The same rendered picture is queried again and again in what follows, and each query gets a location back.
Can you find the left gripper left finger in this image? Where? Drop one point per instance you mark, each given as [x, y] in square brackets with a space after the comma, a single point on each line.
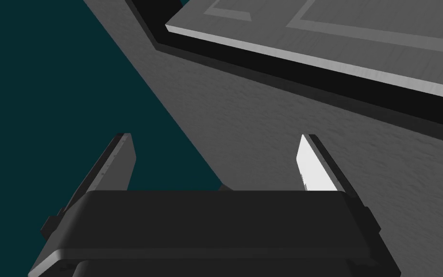
[114, 168]

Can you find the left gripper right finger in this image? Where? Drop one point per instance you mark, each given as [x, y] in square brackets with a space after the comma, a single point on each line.
[315, 169]

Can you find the grey panelled door leaf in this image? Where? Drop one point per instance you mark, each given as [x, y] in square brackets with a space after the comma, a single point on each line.
[360, 34]

